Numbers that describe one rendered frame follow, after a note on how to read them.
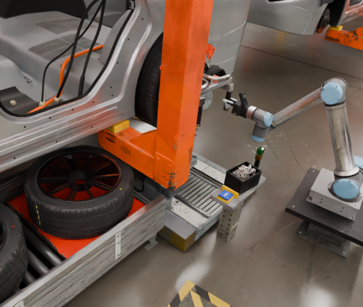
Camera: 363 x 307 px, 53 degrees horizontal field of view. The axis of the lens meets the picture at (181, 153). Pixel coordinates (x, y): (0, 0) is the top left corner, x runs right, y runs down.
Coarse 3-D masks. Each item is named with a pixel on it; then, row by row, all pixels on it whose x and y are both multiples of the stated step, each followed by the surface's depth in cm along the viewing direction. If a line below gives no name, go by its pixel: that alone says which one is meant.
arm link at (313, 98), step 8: (328, 80) 221; (344, 80) 214; (320, 88) 227; (312, 96) 230; (320, 96) 227; (296, 104) 239; (304, 104) 235; (312, 104) 233; (280, 112) 249; (288, 112) 244; (296, 112) 241; (280, 120) 249; (288, 120) 249; (272, 128) 256
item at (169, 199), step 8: (144, 176) 262; (144, 184) 266; (152, 184) 266; (184, 184) 259; (144, 192) 270; (152, 192) 264; (160, 192) 257; (168, 192) 252; (176, 192) 255; (168, 200) 263; (168, 208) 268
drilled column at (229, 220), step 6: (240, 204) 242; (222, 210) 248; (228, 210) 244; (234, 210) 240; (240, 210) 247; (222, 216) 250; (228, 216) 246; (234, 216) 244; (222, 222) 252; (228, 222) 248; (234, 222) 250; (222, 228) 255; (228, 228) 251; (234, 228) 256; (222, 234) 257; (228, 234) 253; (234, 234) 262; (228, 240) 257
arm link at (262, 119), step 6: (258, 108) 246; (252, 114) 245; (258, 114) 243; (264, 114) 241; (270, 114) 241; (258, 120) 243; (264, 120) 240; (270, 120) 243; (258, 126) 245; (264, 126) 244
